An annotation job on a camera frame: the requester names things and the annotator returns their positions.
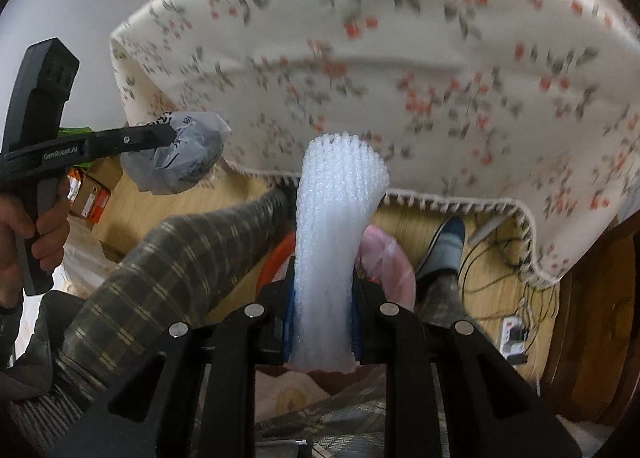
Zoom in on grey plastic bag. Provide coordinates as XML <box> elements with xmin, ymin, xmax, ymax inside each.
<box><xmin>120</xmin><ymin>111</ymin><xmax>231</xmax><ymax>196</ymax></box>

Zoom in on orange trash bin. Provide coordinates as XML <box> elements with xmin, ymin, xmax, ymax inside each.
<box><xmin>256</xmin><ymin>232</ymin><xmax>295</xmax><ymax>294</ymax></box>

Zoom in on pink trash bag liner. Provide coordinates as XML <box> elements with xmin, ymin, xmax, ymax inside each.
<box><xmin>355</xmin><ymin>224</ymin><xmax>416</xmax><ymax>311</ymax></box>

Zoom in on person's left hand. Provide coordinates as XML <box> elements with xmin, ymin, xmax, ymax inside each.
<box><xmin>1</xmin><ymin>176</ymin><xmax>70</xmax><ymax>310</ymax></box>

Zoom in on orange white cardboard box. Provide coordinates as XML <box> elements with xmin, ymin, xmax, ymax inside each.
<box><xmin>67</xmin><ymin>168</ymin><xmax>111</xmax><ymax>225</ymax></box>

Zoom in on white power strip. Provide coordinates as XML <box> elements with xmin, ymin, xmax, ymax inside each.
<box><xmin>498</xmin><ymin>315</ymin><xmax>528</xmax><ymax>366</ymax></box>

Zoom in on wooden cabinet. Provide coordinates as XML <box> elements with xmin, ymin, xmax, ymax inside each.
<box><xmin>540</xmin><ymin>213</ymin><xmax>639</xmax><ymax>426</ymax></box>

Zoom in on plaid trouser right leg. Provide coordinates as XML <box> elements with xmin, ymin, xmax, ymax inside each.
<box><xmin>414</xmin><ymin>270</ymin><xmax>473</xmax><ymax>328</ymax></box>

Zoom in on blue slipper right foot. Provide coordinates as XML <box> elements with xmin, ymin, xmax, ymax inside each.
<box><xmin>416</xmin><ymin>216</ymin><xmax>465</xmax><ymax>280</ymax></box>

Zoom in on floral white tablecloth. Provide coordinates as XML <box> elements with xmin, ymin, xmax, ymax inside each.
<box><xmin>111</xmin><ymin>0</ymin><xmax>639</xmax><ymax>287</ymax></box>

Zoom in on black cables on floor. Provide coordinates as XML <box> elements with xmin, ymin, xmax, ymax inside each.
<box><xmin>456</xmin><ymin>222</ymin><xmax>561</xmax><ymax>339</ymax></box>

